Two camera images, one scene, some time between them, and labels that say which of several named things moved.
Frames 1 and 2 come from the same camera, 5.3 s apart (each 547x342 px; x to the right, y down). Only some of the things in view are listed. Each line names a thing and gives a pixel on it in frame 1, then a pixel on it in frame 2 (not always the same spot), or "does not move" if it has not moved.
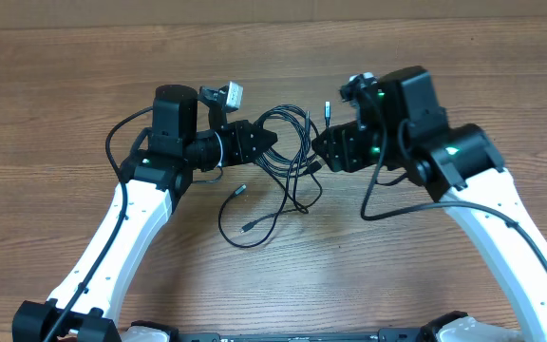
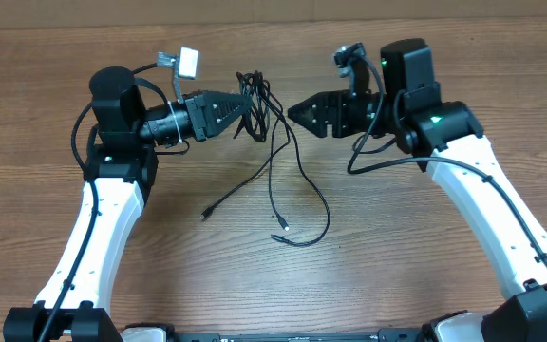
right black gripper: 340,153 → 320,101
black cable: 300,209 → 274,108
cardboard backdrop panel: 55,14 does not move
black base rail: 381,337 does not move
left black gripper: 242,151 → 201,111
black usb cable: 292,157 → 263,120
